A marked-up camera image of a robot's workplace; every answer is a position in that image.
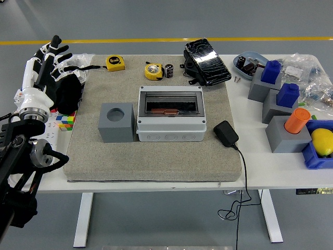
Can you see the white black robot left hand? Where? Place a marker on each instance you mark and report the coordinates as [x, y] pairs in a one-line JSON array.
[[31, 88]]

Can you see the orange cylinder battery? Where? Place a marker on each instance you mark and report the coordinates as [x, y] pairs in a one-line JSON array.
[[164, 111], [296, 121]]

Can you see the clear hinged box lid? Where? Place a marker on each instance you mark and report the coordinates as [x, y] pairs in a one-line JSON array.
[[170, 100]]

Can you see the grey electrical junction box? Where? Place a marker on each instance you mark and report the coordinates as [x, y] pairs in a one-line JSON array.
[[171, 129]]

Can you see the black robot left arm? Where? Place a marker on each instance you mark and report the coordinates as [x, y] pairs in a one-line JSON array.
[[15, 156]]

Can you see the white circuit breaker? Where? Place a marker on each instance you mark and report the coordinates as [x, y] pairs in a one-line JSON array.
[[17, 97]]

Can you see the black cloth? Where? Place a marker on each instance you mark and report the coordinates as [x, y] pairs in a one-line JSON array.
[[69, 93]]

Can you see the white power strip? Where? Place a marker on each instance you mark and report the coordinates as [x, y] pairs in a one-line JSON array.
[[52, 130]]

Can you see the small colourful puzzle cube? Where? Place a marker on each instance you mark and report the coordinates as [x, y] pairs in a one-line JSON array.
[[67, 121]]

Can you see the clear plastic bag of parts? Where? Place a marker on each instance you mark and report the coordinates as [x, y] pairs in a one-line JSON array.
[[82, 61]]

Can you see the yellow square tape measure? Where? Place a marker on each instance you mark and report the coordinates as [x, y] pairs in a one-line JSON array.
[[115, 63]]

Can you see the grey block with round hole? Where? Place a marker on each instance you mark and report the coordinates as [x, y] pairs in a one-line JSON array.
[[117, 132]]

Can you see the yellow round tape measure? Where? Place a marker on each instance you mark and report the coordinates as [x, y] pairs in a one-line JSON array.
[[154, 71]]

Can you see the small black cylinder capacitor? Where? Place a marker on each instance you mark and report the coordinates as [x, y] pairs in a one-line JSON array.
[[169, 70]]

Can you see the white table leg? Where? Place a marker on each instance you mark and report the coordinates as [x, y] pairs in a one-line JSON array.
[[83, 221], [270, 216]]

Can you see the grey-brown mat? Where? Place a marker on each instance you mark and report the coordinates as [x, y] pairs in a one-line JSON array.
[[156, 161]]

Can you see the black power adapter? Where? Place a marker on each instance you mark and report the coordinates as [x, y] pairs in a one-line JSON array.
[[225, 134]]

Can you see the black capacitor with silver cap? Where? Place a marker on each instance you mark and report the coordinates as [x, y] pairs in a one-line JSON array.
[[240, 61]]

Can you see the brown electronic parts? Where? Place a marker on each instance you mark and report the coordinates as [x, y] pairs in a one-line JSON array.
[[249, 69]]

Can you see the blue-grey oval tray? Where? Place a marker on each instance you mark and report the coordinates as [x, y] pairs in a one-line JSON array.
[[249, 56]]

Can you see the grey block holder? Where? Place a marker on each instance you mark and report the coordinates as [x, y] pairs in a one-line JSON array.
[[270, 112], [256, 89], [283, 140]]

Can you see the blue bottle-shaped block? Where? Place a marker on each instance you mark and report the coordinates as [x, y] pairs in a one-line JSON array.
[[270, 73], [287, 95]]

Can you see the clear bag of white parts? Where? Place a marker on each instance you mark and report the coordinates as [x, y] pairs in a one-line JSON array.
[[296, 69]]

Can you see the clear bag of resistors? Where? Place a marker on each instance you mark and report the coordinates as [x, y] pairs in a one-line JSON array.
[[318, 93]]

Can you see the blue storage bin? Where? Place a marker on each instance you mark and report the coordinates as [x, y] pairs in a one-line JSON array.
[[314, 160]]

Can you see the yellow lemon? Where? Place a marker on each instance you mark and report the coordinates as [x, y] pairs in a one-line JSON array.
[[322, 142]]

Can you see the black table control panel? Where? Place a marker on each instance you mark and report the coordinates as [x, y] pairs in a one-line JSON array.
[[312, 191]]

